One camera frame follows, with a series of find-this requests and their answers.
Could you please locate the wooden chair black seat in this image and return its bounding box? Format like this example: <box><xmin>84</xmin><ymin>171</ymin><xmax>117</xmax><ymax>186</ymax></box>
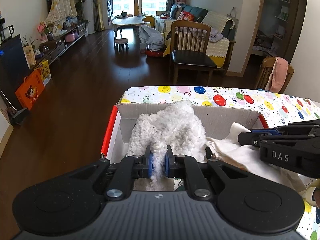
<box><xmin>169</xmin><ymin>20</ymin><xmax>217</xmax><ymax>85</ymax></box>

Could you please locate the white fluffy cloth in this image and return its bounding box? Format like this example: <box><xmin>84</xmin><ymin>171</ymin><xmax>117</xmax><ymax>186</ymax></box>
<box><xmin>126</xmin><ymin>101</ymin><xmax>206</xmax><ymax>191</ymax></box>

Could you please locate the white coffee table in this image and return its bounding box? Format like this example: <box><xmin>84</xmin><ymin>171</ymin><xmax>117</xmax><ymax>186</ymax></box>
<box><xmin>112</xmin><ymin>16</ymin><xmax>145</xmax><ymax>40</ymax></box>

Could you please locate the small wooden stool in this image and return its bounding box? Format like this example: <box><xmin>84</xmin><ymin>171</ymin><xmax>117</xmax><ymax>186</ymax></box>
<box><xmin>114</xmin><ymin>38</ymin><xmax>129</xmax><ymax>53</ymax></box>

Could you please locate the tv console cabinet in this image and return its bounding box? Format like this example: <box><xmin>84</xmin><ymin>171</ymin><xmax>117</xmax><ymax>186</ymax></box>
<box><xmin>30</xmin><ymin>22</ymin><xmax>87</xmax><ymax>69</ymax></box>

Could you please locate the wooden chair with towel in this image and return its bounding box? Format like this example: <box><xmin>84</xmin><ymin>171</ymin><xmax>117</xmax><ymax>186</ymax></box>
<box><xmin>254</xmin><ymin>57</ymin><xmax>295</xmax><ymax>94</ymax></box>

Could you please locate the balloon print tablecloth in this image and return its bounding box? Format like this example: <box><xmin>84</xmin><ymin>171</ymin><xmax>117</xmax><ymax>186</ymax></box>
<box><xmin>119</xmin><ymin>86</ymin><xmax>319</xmax><ymax>239</ymax></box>

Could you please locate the cream cloth napkin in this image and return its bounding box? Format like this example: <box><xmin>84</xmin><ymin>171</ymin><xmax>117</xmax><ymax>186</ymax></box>
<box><xmin>206</xmin><ymin>122</ymin><xmax>306</xmax><ymax>193</ymax></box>

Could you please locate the red cardboard box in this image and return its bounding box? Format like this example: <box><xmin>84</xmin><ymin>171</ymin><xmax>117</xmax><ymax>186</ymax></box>
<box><xmin>100</xmin><ymin>102</ymin><xmax>270</xmax><ymax>192</ymax></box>

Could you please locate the pink towel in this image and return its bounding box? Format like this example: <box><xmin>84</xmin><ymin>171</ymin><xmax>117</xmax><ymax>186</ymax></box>
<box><xmin>265</xmin><ymin>56</ymin><xmax>289</xmax><ymax>93</ymax></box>

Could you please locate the sofa with blankets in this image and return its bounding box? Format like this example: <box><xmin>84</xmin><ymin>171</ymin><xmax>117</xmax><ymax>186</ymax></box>
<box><xmin>154</xmin><ymin>3</ymin><xmax>237</xmax><ymax>74</ymax></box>

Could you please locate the orange gift bag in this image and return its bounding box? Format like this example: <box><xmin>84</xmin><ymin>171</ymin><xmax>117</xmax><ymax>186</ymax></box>
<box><xmin>15</xmin><ymin>70</ymin><xmax>45</xmax><ymax>110</ymax></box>

